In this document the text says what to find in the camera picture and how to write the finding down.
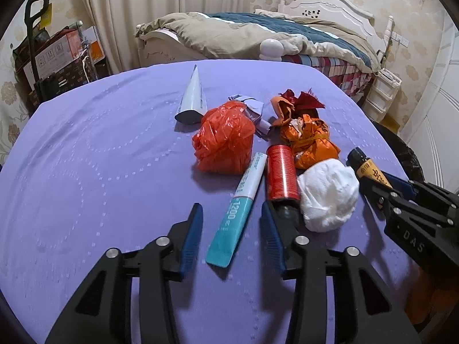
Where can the white wall socket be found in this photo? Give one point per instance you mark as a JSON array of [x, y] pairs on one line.
[[400, 38]]

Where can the red-orange plastic bag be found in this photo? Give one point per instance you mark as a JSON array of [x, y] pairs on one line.
[[222, 139]]

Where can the white plastic drawer unit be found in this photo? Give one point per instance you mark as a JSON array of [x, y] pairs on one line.
[[382, 93]]

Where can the red thread spool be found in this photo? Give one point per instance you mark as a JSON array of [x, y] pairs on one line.
[[281, 172]]

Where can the white tissue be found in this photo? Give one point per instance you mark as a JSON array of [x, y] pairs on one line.
[[326, 193]]

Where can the purple tablecloth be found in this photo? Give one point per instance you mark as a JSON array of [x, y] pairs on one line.
[[89, 150]]

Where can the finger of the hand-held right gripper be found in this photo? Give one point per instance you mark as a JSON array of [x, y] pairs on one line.
[[403, 187], [383, 200]]

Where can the plaid bed sheet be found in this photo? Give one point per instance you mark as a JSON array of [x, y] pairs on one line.
[[344, 71]]

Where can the white flattened tube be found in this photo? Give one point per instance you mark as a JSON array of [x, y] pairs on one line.
[[192, 96]]

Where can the orange paper piece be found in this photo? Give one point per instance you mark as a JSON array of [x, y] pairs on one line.
[[281, 109]]

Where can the cream curtain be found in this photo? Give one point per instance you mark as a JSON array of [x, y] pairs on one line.
[[143, 0]]

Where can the white wooden bed frame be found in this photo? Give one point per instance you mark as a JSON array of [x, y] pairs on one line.
[[330, 5]]

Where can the white wardrobe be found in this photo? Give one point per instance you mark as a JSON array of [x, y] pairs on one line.
[[441, 96]]

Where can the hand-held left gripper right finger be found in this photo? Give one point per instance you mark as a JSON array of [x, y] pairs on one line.
[[269, 229]]

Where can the bin with black bag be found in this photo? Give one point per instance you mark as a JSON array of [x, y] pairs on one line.
[[405, 150]]

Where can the white round bedpost knob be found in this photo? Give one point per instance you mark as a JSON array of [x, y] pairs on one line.
[[271, 48]]

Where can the white orange carton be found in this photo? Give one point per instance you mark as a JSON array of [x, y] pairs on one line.
[[94, 43]]

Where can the lilac crumpled paper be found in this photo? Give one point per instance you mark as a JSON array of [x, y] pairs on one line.
[[252, 109]]

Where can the orange wrapper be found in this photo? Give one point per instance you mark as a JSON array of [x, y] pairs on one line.
[[308, 143]]

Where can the dark bottle yellow label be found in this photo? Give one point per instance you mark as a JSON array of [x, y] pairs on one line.
[[365, 168]]

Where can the teal white toothpaste tube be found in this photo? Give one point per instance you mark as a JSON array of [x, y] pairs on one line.
[[233, 215]]

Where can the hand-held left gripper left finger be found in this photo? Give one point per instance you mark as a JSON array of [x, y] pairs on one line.
[[192, 238]]

